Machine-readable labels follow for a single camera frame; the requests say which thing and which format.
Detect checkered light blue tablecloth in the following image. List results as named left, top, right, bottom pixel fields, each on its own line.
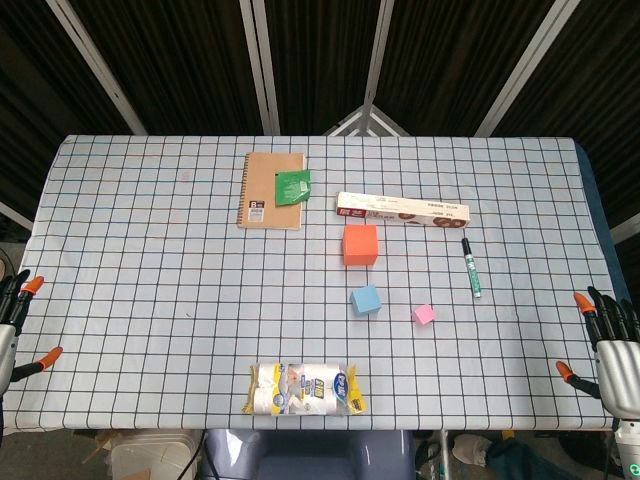
left=0, top=133, right=626, bottom=431

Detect dark teal cloth bundle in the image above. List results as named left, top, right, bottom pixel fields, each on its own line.
left=487, top=437, right=566, bottom=480

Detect white plastic bin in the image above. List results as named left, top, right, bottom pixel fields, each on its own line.
left=110, top=429, right=201, bottom=480

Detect packaged white bag rolls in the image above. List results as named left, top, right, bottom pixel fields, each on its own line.
left=242, top=362, right=369, bottom=417

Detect white metal frame post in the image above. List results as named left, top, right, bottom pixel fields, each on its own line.
left=238, top=0, right=282, bottom=135
left=474, top=0, right=582, bottom=137
left=0, top=199, right=34, bottom=232
left=363, top=0, right=396, bottom=109
left=609, top=213, right=640, bottom=245
left=45, top=0, right=149, bottom=136

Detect large orange foam cube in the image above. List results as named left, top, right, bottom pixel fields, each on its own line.
left=341, top=224, right=380, bottom=267

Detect brown spiral notebook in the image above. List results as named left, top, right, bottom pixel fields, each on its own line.
left=236, top=152, right=307, bottom=231

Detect small pink foam cube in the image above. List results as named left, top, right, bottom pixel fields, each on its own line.
left=411, top=303, right=437, bottom=327

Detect green marker pen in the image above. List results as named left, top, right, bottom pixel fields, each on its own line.
left=460, top=237, right=483, bottom=299

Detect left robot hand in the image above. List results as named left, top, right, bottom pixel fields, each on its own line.
left=0, top=269, right=64, bottom=401

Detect long baking paper box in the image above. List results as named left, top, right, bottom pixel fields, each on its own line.
left=334, top=191, right=472, bottom=230

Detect white triangular frame brace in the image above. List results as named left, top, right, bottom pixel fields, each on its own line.
left=323, top=104, right=412, bottom=137

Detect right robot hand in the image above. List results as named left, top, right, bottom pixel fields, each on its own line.
left=555, top=285, right=640, bottom=419

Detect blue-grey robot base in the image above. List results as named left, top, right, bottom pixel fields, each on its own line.
left=199, top=428, right=416, bottom=480

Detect medium blue foam cube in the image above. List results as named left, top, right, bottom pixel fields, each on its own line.
left=349, top=284, right=383, bottom=318

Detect white shoe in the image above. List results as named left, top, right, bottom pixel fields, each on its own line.
left=452, top=432, right=494, bottom=466

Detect green foil sachet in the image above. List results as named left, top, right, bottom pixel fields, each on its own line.
left=274, top=168, right=312, bottom=206

